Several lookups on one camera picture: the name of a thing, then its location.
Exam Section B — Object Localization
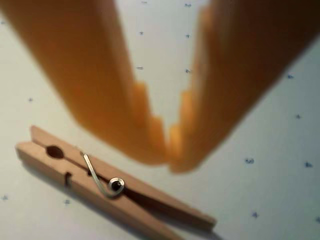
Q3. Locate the white dotted paper mat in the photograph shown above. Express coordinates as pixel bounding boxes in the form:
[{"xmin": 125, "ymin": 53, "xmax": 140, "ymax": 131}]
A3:
[{"xmin": 0, "ymin": 0, "xmax": 320, "ymax": 240}]

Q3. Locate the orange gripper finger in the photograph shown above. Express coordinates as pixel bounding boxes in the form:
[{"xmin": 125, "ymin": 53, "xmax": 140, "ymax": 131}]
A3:
[
  {"xmin": 168, "ymin": 0, "xmax": 320, "ymax": 174},
  {"xmin": 0, "ymin": 0, "xmax": 168, "ymax": 165}
]

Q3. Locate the wooden clothespin with metal spring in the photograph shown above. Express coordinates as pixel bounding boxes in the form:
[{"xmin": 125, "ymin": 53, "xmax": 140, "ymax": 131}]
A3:
[{"xmin": 14, "ymin": 124, "xmax": 217, "ymax": 240}]

